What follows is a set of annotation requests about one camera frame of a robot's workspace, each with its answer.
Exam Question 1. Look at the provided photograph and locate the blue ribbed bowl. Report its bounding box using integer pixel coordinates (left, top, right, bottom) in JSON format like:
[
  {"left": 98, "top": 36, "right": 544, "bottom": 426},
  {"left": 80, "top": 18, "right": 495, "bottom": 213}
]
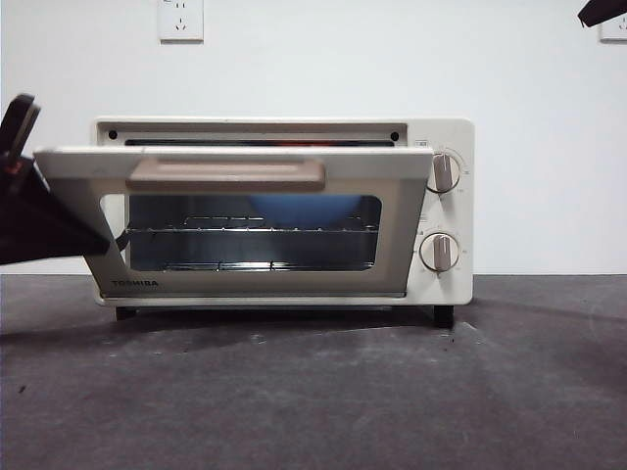
[{"left": 249, "top": 193, "right": 362, "bottom": 231}]

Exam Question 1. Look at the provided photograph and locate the metal wire oven rack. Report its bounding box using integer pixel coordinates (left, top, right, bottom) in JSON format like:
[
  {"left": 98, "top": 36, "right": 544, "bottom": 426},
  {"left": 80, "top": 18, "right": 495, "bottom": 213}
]
[{"left": 115, "top": 214, "right": 381, "bottom": 237}]

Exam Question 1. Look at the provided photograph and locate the white wall socket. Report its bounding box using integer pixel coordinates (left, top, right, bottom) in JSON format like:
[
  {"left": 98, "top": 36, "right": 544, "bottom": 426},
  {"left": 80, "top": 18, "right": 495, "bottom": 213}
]
[
  {"left": 599, "top": 8, "right": 627, "bottom": 44},
  {"left": 157, "top": 0, "right": 205, "bottom": 44}
]

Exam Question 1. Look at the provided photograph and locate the beige temperature knob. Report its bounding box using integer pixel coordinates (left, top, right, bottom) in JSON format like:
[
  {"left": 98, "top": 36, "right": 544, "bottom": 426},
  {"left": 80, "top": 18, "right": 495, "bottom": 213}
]
[{"left": 425, "top": 151, "right": 462, "bottom": 194}]

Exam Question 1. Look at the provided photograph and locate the glass oven door with handle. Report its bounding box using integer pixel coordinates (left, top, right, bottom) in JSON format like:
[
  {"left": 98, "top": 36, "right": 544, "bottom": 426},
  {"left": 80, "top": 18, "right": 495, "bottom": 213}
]
[{"left": 32, "top": 145, "right": 435, "bottom": 300}]

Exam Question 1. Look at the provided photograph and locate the cream Toshiba toaster oven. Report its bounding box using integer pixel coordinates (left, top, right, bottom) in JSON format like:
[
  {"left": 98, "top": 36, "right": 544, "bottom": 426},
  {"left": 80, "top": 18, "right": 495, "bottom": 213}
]
[{"left": 92, "top": 116, "right": 476, "bottom": 329}]

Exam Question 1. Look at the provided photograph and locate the beige timer knob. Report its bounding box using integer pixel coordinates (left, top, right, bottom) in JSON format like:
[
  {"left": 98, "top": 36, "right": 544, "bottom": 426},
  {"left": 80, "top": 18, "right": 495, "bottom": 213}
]
[{"left": 419, "top": 231, "right": 461, "bottom": 273}]

